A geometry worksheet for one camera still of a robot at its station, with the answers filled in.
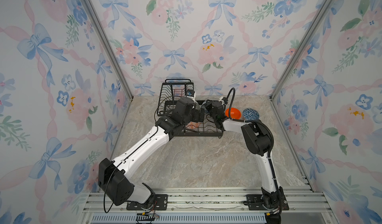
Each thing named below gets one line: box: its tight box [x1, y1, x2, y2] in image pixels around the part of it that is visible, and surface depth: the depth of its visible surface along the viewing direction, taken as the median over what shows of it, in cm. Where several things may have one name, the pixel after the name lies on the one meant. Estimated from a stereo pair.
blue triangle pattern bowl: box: [242, 108, 260, 121], surface depth 109 cm
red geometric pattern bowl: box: [185, 121, 200, 129], surface depth 102 cm
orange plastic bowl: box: [224, 107, 242, 120], surface depth 107 cm
